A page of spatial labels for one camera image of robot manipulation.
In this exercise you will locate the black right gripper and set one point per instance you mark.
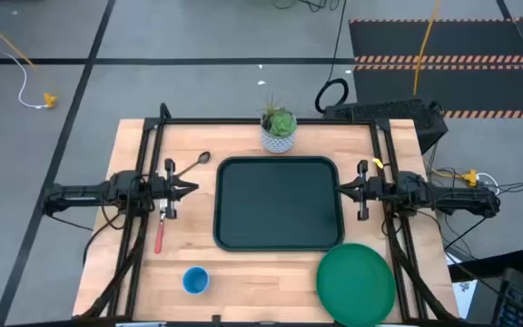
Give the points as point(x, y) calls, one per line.
point(363, 168)

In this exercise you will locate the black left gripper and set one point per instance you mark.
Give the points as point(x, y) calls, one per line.
point(170, 165)

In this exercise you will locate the metal spoon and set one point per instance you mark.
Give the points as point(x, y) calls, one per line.
point(204, 157)

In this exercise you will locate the blue plastic cup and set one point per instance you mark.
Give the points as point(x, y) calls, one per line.
point(195, 280)

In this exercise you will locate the green plastic plate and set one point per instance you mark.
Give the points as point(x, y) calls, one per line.
point(356, 286)

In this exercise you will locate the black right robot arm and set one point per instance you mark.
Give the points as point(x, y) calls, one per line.
point(461, 200)

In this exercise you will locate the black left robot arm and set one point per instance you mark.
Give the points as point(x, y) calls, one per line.
point(84, 193)

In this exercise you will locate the dark green plastic tray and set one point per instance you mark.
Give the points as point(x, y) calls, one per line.
point(279, 204)

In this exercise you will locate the small yellow tag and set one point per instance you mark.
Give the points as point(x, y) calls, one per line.
point(377, 162)

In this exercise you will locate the succulent in patterned white pot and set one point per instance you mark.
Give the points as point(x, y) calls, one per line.
point(279, 138)

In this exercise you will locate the black computer case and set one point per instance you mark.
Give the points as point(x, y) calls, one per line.
point(402, 113)

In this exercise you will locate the white paper sheet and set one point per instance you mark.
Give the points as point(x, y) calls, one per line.
point(463, 297)

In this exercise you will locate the black hazard-striped floor mat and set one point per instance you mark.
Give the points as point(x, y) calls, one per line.
point(470, 41)

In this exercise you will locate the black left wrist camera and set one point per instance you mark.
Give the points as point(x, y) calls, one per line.
point(159, 187)

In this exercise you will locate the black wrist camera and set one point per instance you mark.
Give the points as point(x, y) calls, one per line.
point(377, 189)
point(159, 187)

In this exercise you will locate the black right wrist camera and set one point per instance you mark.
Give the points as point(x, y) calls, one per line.
point(377, 189)

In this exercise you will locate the black metal table frame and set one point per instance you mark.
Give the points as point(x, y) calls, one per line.
point(207, 121)

